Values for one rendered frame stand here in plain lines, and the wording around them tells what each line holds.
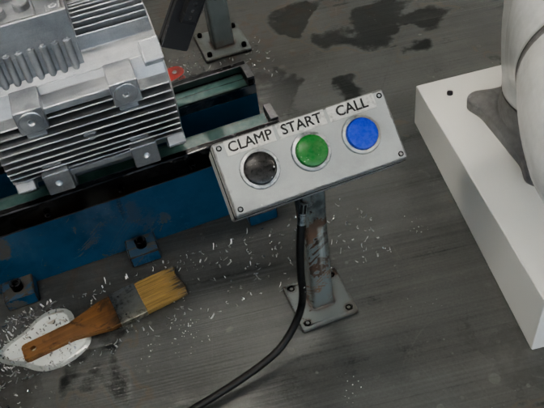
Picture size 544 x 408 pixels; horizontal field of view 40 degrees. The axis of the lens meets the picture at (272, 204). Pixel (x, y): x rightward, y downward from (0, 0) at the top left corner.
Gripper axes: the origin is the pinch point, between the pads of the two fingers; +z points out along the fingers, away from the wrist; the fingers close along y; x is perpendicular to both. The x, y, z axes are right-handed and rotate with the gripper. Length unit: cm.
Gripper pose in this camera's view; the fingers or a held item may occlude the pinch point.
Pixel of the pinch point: (182, 17)
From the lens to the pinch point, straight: 80.6
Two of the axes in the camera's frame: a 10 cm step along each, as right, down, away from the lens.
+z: -3.7, 7.4, 5.6
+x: 8.6, 0.5, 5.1
